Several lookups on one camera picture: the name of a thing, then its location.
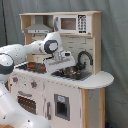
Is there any wooden toy kitchen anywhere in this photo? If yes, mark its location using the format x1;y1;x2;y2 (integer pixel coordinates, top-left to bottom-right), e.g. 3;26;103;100
9;11;114;128

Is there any right red stove knob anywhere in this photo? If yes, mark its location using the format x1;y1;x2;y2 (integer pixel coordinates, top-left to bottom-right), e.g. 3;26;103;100
31;81;37;88

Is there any grey toy sink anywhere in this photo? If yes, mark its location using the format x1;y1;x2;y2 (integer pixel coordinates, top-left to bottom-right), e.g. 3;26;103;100
52;69;92;81

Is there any black toy faucet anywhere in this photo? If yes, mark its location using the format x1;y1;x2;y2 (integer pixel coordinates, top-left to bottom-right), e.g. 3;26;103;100
76;51;93;70

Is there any red stove knob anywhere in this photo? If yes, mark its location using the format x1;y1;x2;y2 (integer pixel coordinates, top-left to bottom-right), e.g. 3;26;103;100
31;81;37;88
12;76;19;84

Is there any black toy stovetop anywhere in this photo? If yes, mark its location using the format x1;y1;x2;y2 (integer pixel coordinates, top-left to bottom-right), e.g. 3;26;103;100
16;62;46;74

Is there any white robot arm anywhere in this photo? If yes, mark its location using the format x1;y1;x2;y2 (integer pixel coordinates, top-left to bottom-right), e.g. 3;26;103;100
0;32;75;128

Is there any small metal toy pot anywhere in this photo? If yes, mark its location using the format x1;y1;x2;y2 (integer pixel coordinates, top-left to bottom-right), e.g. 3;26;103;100
63;66;80;76

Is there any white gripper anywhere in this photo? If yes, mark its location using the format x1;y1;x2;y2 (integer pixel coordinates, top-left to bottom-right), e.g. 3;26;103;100
44;51;75;72

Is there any toy microwave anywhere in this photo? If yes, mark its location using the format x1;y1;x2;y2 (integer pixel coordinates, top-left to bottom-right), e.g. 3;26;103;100
54;15;87;33

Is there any left red stove knob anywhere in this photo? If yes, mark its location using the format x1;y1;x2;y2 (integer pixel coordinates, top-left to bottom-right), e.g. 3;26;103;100
12;76;19;84

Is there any toy oven door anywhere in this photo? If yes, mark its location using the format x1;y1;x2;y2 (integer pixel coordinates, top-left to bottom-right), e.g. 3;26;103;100
11;87;43;115

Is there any white cabinet door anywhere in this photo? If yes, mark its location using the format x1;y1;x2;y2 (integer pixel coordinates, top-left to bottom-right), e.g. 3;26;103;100
45;81;81;128

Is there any grey range hood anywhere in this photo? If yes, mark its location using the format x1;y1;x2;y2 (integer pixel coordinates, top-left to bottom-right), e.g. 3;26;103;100
24;16;52;34

